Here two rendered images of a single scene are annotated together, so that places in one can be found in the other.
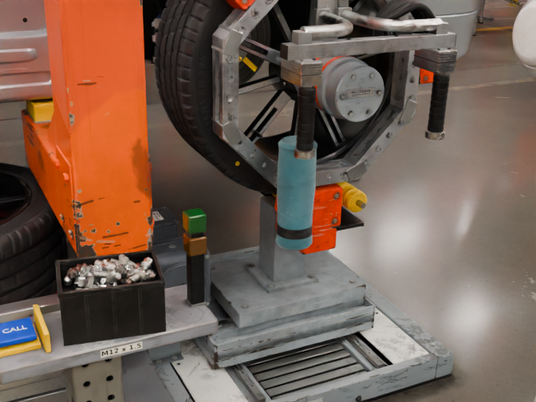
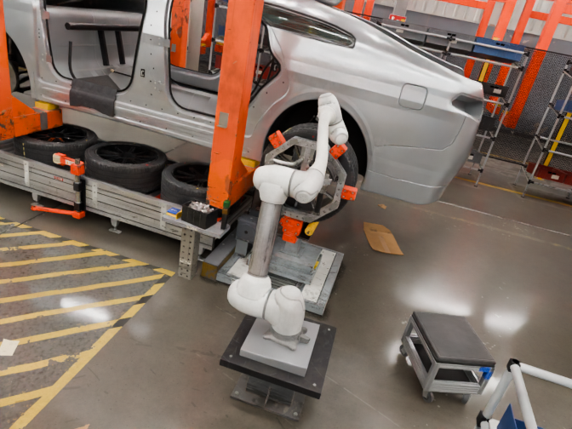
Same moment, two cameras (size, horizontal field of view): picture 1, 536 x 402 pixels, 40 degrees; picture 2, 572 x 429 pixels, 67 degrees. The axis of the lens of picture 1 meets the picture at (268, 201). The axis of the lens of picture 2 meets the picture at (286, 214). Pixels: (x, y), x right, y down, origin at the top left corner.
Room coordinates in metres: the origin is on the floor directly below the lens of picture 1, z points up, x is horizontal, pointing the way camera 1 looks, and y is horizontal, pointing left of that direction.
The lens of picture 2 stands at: (-0.38, -1.74, 1.83)
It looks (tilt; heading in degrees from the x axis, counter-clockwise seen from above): 25 degrees down; 39
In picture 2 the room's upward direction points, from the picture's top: 11 degrees clockwise
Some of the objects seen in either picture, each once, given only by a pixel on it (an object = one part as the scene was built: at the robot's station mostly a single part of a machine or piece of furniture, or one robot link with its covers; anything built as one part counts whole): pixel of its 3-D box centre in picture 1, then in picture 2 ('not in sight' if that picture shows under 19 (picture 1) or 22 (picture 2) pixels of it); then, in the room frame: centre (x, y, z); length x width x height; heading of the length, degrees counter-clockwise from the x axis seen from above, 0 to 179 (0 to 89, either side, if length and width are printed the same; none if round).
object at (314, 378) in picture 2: not in sight; (278, 363); (1.06, -0.74, 0.15); 0.50 x 0.50 x 0.30; 29
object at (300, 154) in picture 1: (305, 120); not in sight; (1.47, -0.07, 0.83); 0.04 x 0.04 x 0.16
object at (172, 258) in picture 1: (157, 273); (254, 228); (1.83, 0.31, 0.26); 0.42 x 0.18 x 0.35; 27
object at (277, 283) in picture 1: (281, 245); (294, 238); (1.90, -0.04, 0.32); 0.40 x 0.30 x 0.28; 117
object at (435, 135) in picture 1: (438, 104); (318, 203); (1.62, -0.38, 0.83); 0.04 x 0.04 x 0.16
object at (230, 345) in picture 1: (269, 305); (285, 259); (1.89, -0.01, 0.13); 0.50 x 0.36 x 0.10; 117
